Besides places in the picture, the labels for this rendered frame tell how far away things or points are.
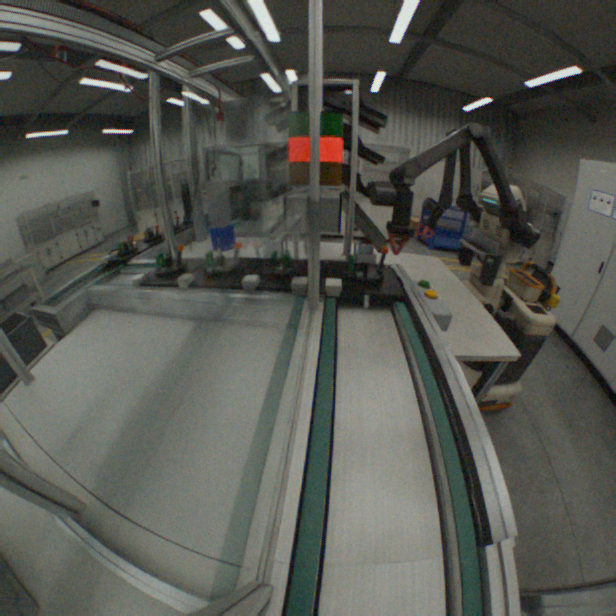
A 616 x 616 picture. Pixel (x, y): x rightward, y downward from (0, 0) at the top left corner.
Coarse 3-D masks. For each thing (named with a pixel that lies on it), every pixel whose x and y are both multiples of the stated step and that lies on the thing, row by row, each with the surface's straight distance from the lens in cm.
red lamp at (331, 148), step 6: (324, 138) 48; (330, 138) 48; (336, 138) 48; (324, 144) 48; (330, 144) 48; (336, 144) 48; (342, 144) 50; (324, 150) 48; (330, 150) 48; (336, 150) 48; (324, 156) 48; (330, 156) 48; (336, 156) 48
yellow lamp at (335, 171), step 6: (324, 162) 48; (330, 162) 47; (336, 162) 48; (324, 168) 48; (330, 168) 47; (336, 168) 48; (324, 174) 48; (330, 174) 47; (336, 174) 48; (324, 180) 48; (330, 180) 47; (336, 180) 48
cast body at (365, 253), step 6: (366, 240) 71; (360, 246) 70; (366, 246) 70; (372, 246) 71; (360, 252) 71; (366, 252) 71; (372, 252) 71; (354, 258) 73; (360, 258) 71; (366, 258) 72; (372, 258) 72
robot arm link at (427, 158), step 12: (456, 132) 92; (468, 132) 94; (480, 132) 97; (444, 144) 85; (456, 144) 89; (420, 156) 77; (432, 156) 80; (444, 156) 84; (396, 168) 72; (420, 168) 74; (396, 180) 72
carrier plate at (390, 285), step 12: (336, 264) 83; (372, 264) 87; (336, 276) 74; (384, 276) 78; (348, 288) 67; (360, 288) 68; (372, 288) 69; (384, 288) 70; (396, 288) 72; (396, 300) 68
